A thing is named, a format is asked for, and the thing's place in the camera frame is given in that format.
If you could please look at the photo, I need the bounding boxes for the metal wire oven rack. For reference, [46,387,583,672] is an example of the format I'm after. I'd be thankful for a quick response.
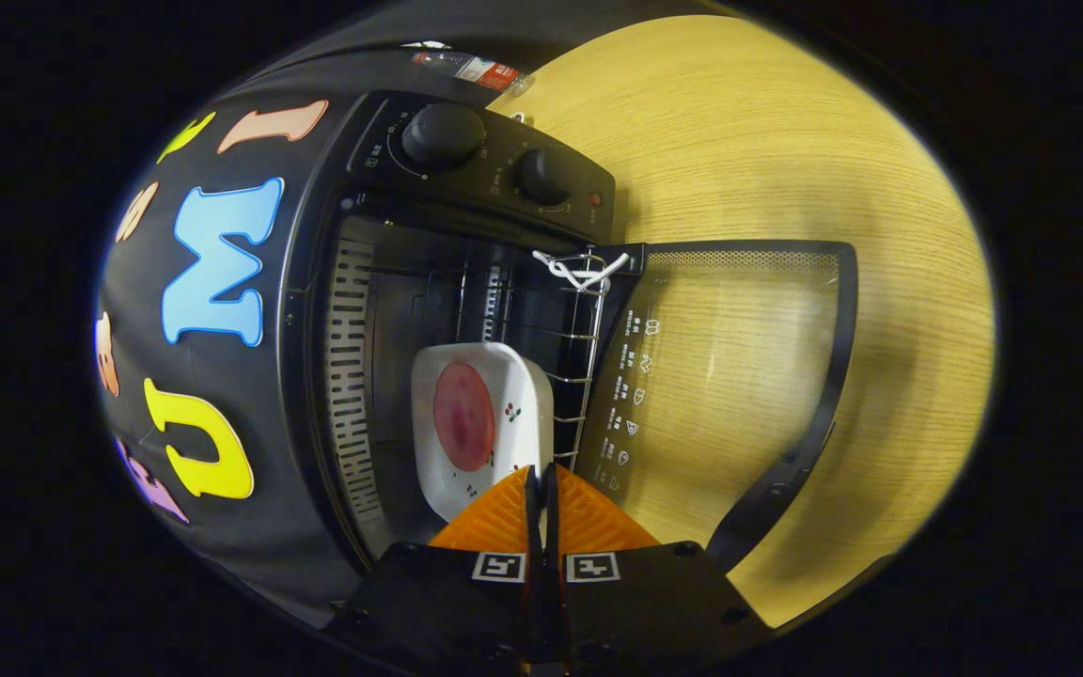
[424,246,634,471]

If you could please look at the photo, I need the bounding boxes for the pink round meat slice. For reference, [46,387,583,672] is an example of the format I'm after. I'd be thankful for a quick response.
[432,361,496,473]

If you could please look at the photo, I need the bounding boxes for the black toaster oven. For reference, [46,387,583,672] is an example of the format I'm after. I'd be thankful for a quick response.
[280,89,859,575]

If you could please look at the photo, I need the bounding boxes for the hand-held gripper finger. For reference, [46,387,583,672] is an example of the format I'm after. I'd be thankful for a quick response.
[330,463,547,677]
[546,463,773,674]

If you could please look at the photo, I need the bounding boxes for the clear plastic water bottle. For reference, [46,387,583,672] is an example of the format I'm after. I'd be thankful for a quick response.
[410,49,535,97]

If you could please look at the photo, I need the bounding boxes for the white rectangular plate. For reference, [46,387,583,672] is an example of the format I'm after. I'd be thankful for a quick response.
[410,341,556,523]

